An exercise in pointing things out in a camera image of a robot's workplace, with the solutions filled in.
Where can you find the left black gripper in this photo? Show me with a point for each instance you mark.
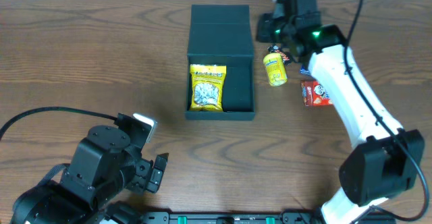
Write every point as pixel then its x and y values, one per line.
pixel 148 173

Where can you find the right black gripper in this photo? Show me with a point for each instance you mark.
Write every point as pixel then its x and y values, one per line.
pixel 266 28

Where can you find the small yellow can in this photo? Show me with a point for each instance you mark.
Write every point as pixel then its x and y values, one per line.
pixel 275 68

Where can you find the red Hello Panda box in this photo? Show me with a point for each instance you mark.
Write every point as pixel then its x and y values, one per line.
pixel 314 94

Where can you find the black gift box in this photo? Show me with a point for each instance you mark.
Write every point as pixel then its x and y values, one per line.
pixel 220 35

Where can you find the yellow seed snack bag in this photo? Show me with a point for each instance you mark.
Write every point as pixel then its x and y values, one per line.
pixel 207 87

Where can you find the blue Eclipse gum pack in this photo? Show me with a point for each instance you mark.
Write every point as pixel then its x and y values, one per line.
pixel 304 71

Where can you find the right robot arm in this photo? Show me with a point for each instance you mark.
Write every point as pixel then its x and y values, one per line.
pixel 386 159

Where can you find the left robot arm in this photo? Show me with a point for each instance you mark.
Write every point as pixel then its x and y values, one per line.
pixel 48 202

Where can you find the black chocolate bar wrapper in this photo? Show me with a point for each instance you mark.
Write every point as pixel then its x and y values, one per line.
pixel 286 56

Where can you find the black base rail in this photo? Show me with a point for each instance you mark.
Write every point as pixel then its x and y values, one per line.
pixel 288 217

